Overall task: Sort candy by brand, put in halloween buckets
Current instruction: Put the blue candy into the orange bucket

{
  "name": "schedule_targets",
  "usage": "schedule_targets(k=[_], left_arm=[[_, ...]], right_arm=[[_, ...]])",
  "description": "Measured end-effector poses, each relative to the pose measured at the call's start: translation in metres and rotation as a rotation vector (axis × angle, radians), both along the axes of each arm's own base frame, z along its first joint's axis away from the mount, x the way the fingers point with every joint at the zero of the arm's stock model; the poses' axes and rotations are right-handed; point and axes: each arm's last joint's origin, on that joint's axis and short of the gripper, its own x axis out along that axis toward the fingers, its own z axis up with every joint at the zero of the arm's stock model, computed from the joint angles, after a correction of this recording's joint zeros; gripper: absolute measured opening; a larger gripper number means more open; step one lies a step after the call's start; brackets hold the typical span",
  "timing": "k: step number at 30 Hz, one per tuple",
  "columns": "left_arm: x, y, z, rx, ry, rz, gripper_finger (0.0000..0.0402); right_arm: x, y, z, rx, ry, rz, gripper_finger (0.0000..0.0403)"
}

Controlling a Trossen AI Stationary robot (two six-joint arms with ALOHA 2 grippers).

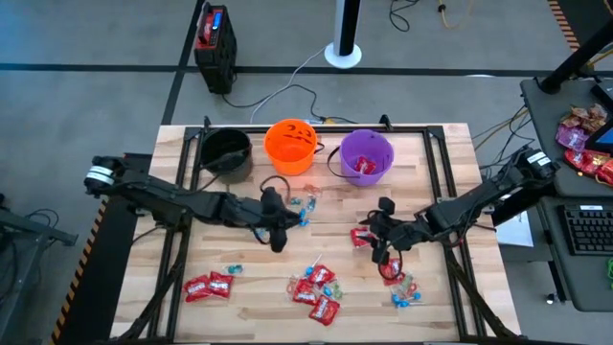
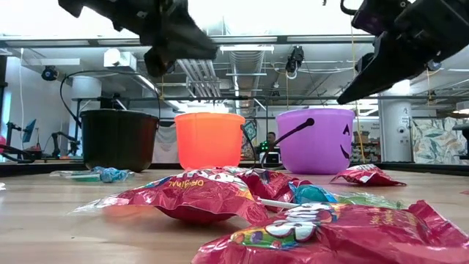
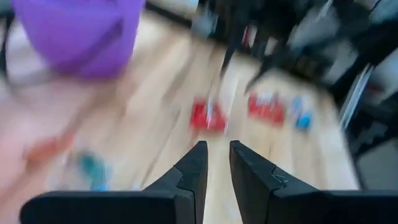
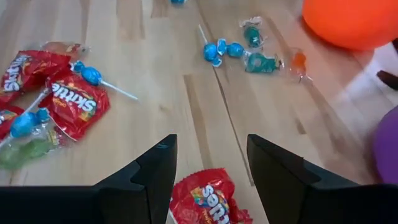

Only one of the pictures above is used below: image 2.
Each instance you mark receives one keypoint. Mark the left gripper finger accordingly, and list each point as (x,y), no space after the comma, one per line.
(187,44)
(159,64)

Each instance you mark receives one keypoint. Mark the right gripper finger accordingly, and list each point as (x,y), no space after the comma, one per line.
(363,62)
(392,62)

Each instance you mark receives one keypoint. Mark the red Skittles candy pack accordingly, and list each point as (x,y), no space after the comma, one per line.
(366,176)
(366,238)
(198,198)
(271,185)

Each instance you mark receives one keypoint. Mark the blue candy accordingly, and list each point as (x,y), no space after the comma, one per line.
(110,175)

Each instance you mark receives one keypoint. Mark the green lollipop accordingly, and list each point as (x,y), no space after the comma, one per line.
(366,199)

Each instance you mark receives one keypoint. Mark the blue lollipop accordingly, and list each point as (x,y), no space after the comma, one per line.
(311,194)

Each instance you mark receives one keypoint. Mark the black background robot arm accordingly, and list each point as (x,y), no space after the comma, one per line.
(64,141)
(18,152)

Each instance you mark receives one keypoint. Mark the black halloween bucket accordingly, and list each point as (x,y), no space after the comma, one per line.
(117,139)

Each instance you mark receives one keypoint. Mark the orange pumpkin halloween bucket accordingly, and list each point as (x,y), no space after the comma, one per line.
(209,139)

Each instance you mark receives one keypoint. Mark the purple halloween bucket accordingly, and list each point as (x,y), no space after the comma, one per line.
(315,146)

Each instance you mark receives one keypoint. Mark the white round column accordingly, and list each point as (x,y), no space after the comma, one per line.
(395,128)

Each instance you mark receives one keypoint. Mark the storage shelf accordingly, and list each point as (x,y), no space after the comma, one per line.
(366,146)

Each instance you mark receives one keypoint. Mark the patterned poster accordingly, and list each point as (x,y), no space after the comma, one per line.
(250,130)

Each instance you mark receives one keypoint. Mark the person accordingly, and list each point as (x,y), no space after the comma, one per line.
(271,138)

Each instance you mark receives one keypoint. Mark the green-lit black device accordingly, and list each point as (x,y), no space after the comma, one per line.
(264,146)

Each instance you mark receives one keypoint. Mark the white black box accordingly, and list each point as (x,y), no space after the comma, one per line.
(271,157)

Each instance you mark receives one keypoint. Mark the blue monitor screen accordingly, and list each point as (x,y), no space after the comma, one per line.
(29,130)

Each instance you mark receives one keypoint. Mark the round black ceiling camera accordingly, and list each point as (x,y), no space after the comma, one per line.
(434,66)
(49,73)

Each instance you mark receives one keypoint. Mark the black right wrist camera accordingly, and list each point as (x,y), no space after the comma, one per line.
(370,18)

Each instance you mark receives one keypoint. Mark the silver ceiling duct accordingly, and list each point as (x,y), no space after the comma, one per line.
(245,73)

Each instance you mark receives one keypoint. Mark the black hanging camera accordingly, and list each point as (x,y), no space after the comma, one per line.
(295,58)

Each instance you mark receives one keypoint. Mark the leaf patterned wall panel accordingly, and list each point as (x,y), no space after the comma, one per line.
(439,141)

